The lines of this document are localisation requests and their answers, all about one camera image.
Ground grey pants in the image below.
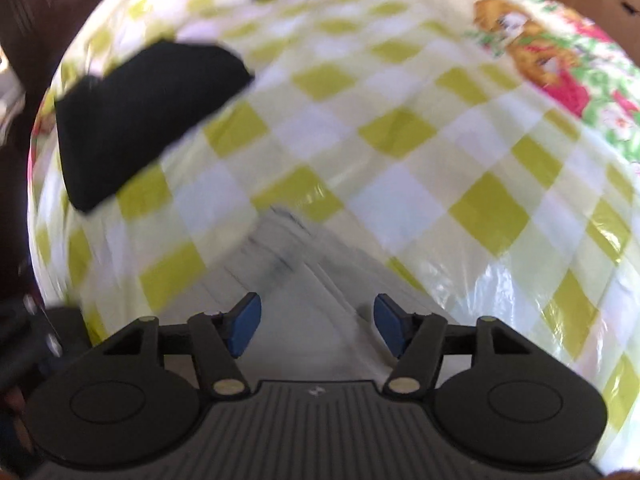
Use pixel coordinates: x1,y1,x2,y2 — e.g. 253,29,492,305
197,204,453,387

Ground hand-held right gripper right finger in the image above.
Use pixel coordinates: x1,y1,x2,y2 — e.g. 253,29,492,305
374,294,538,402

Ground black folded cloth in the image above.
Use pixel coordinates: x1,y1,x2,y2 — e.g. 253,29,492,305
54,41,254,213

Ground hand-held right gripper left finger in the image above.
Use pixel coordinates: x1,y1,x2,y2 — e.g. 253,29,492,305
102,292,263,402

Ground cartoon printed quilt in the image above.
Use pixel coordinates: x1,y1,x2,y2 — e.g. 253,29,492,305
327,0,640,163

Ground green checked plastic bed sheet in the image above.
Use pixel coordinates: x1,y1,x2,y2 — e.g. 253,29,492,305
27,0,640,476

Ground dark wooden headboard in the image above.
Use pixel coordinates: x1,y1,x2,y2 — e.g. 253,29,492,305
0,0,161,281

